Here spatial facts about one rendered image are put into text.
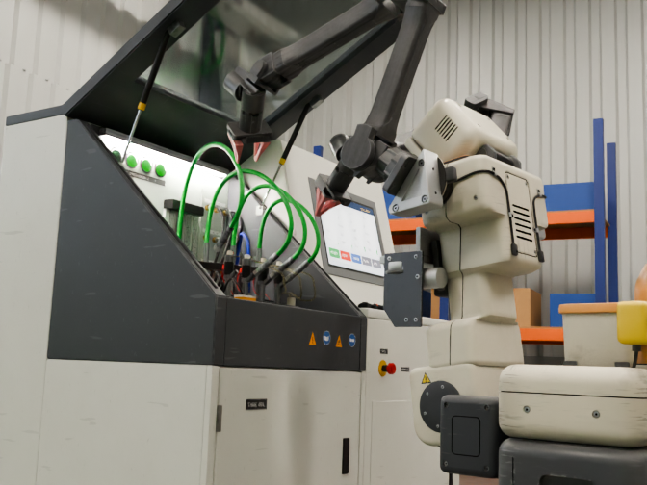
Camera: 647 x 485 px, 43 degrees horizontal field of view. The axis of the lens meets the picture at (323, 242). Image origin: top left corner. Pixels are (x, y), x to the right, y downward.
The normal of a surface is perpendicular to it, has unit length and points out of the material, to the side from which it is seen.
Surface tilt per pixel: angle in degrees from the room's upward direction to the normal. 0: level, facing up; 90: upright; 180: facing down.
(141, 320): 90
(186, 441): 90
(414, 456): 90
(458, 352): 90
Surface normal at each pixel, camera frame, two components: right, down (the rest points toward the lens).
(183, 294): -0.54, -0.14
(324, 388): 0.84, -0.05
